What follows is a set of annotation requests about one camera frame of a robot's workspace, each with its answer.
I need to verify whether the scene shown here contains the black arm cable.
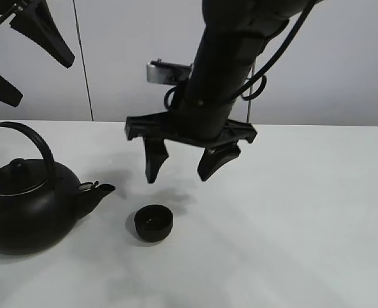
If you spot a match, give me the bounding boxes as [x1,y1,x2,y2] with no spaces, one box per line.
[162,0,316,110]

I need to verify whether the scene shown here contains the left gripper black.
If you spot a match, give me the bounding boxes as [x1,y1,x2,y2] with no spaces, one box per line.
[0,0,75,107]

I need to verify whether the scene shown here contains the small black teacup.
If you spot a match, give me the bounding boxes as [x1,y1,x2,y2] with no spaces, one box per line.
[133,204,174,243]

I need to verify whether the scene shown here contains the black teapot with handle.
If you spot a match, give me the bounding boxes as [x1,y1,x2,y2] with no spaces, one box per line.
[0,121,116,255]

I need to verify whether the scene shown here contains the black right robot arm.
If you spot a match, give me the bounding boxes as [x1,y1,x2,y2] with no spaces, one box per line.
[125,1,315,183]

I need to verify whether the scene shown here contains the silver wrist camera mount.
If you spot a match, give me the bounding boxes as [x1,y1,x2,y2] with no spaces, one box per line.
[146,59,192,85]

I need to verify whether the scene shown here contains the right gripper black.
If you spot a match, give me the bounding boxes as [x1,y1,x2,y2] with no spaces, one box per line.
[123,86,259,184]

